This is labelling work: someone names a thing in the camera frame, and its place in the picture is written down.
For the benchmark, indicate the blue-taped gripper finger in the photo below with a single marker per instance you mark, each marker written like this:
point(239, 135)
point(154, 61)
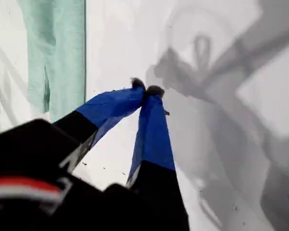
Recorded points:
point(110, 103)
point(154, 134)

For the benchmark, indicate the pale green T-shirt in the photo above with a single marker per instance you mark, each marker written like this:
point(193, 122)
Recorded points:
point(62, 48)

